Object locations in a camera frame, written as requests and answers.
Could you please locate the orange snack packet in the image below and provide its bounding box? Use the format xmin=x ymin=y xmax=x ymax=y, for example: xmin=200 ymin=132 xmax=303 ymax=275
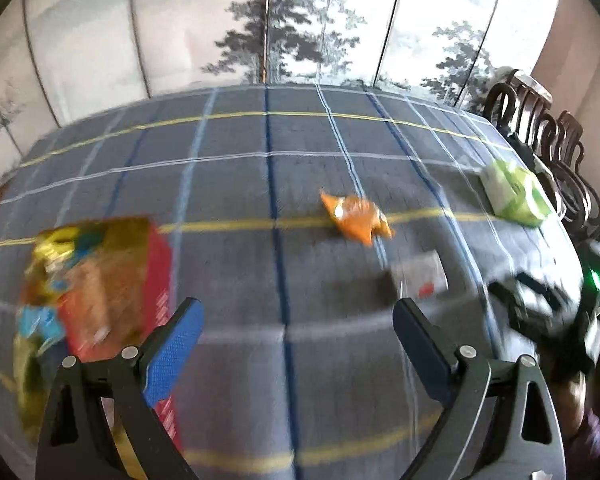
xmin=320 ymin=189 xmax=396 ymax=247

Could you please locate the green tissue pack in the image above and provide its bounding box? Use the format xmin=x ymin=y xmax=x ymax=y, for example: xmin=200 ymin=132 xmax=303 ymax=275
xmin=480 ymin=159 xmax=554 ymax=229

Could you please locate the light blue snack packet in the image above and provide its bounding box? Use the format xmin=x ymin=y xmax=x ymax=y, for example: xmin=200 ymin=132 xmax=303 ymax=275
xmin=19 ymin=304 xmax=65 ymax=357

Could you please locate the painted folding screen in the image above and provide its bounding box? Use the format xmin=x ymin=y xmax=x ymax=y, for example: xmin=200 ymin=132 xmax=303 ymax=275
xmin=0 ymin=0 xmax=567 ymax=196

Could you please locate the clear packet with red piece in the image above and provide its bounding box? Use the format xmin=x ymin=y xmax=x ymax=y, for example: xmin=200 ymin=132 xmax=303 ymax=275
xmin=392 ymin=252 xmax=449 ymax=302

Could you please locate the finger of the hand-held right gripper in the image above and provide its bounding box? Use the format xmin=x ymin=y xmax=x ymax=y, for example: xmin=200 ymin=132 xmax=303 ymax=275
xmin=487 ymin=281 xmax=573 ymax=343
xmin=514 ymin=269 xmax=580 ymax=313

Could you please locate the person's right hand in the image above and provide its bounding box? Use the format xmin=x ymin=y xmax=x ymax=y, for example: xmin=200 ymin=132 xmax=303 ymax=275
xmin=550 ymin=374 xmax=595 ymax=442

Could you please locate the dark cloth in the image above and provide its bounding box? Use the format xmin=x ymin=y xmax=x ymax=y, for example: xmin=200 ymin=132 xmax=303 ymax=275
xmin=505 ymin=130 xmax=553 ymax=173

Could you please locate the dark wooden chair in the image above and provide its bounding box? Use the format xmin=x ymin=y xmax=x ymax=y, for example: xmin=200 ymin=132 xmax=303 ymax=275
xmin=484 ymin=69 xmax=555 ymax=153
xmin=542 ymin=110 xmax=600 ymax=242

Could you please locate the red and gold tin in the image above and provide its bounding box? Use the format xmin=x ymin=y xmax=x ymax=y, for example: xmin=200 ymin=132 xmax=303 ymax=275
xmin=12 ymin=216 xmax=187 ymax=480

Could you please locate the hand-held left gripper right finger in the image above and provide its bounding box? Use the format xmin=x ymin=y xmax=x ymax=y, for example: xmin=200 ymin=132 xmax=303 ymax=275
xmin=393 ymin=297 xmax=566 ymax=480

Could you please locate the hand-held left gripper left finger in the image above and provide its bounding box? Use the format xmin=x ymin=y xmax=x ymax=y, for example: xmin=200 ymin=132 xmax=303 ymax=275
xmin=36 ymin=297 xmax=205 ymax=480

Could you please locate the plaid tablecloth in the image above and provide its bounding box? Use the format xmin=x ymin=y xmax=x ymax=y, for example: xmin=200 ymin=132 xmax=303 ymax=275
xmin=0 ymin=84 xmax=588 ymax=480

